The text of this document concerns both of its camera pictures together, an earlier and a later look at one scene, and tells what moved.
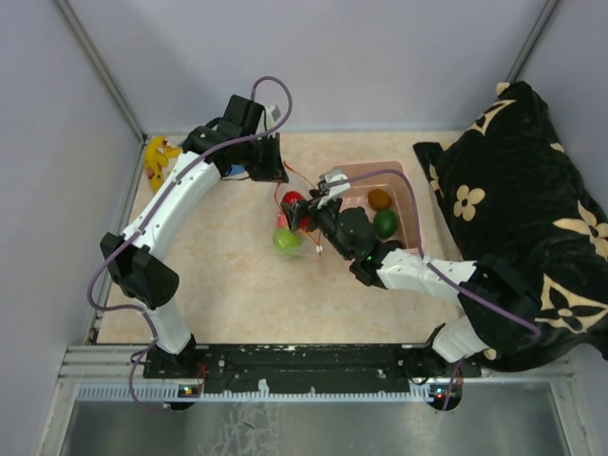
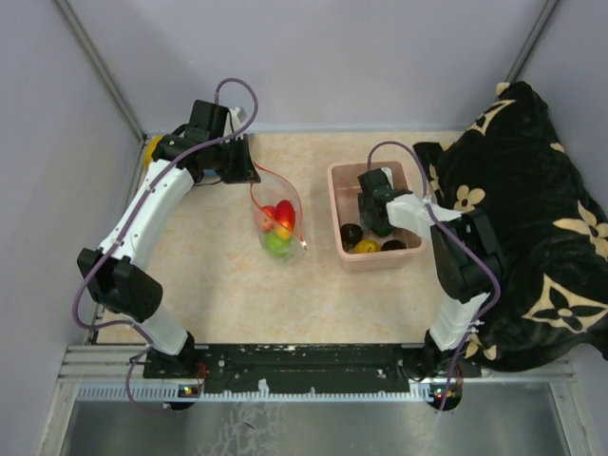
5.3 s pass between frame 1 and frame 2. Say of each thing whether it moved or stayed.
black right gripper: moved
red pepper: moved
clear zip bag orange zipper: moved
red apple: moved
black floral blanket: stayed
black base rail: stayed
